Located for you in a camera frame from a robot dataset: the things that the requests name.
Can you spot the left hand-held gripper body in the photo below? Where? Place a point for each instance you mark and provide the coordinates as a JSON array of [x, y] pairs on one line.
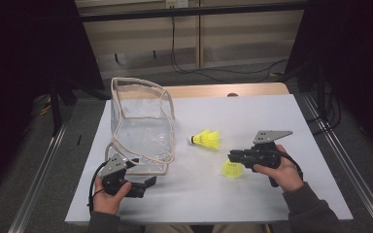
[[113, 165]]

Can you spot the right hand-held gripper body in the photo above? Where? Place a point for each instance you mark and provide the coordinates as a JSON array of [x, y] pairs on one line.
[[265, 155]]

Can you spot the transparent bag with beige trim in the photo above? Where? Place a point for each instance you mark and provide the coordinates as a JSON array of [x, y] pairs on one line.
[[142, 136]]

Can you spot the person's right hand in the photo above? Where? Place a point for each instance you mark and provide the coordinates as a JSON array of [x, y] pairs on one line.
[[286, 176]]

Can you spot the person's left hand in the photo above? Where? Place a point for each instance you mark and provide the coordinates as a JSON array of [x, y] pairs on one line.
[[106, 202]]

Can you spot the small black floor object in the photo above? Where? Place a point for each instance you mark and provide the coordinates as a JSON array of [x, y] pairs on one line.
[[79, 139]]

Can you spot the white table sheet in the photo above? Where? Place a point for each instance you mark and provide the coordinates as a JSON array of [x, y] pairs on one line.
[[239, 106]]

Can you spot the dark round table knob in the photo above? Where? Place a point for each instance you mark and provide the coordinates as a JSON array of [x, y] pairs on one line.
[[232, 94]]

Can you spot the black metal stand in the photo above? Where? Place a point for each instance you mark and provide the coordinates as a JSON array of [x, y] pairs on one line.
[[55, 110]]

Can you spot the black curtain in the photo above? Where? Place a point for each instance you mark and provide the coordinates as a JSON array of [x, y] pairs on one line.
[[19, 64], [362, 48]]

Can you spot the black horizontal bar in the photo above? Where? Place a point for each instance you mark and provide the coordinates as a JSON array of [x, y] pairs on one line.
[[207, 11]]

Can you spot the white power outlet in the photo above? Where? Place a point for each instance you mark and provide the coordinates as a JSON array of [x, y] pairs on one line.
[[176, 3]]

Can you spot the aluminium floor rail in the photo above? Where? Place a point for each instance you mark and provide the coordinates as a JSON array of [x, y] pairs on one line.
[[35, 187], [353, 168]]

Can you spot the black wall hook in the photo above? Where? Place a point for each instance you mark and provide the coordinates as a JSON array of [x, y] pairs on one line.
[[154, 53], [116, 57]]

